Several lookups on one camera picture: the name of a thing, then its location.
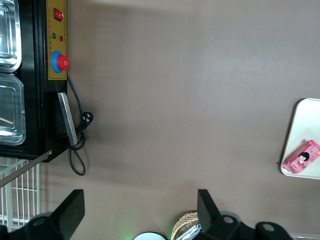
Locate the brown table cover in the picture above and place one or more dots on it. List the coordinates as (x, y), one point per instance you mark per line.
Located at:
(187, 100)

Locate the red emergency stop button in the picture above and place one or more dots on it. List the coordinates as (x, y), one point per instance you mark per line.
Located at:
(60, 62)

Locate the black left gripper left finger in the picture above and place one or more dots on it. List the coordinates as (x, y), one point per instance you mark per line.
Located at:
(71, 212)

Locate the light wicker basket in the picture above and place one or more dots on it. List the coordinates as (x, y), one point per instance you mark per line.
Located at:
(182, 222)

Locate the black sealing machine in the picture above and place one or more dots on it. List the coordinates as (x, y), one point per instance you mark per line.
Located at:
(35, 100)

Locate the thin wooden stick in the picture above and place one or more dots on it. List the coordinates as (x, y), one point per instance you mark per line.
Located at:
(6, 120)

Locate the pink girl snack packet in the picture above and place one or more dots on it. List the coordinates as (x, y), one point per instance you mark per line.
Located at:
(303, 157)

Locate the cream plastic tray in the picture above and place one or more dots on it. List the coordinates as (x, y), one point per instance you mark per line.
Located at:
(305, 120)

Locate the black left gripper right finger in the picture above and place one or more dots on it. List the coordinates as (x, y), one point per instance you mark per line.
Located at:
(207, 212)

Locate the steel food container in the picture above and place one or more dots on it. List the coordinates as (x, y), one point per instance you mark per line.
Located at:
(10, 32)
(12, 107)

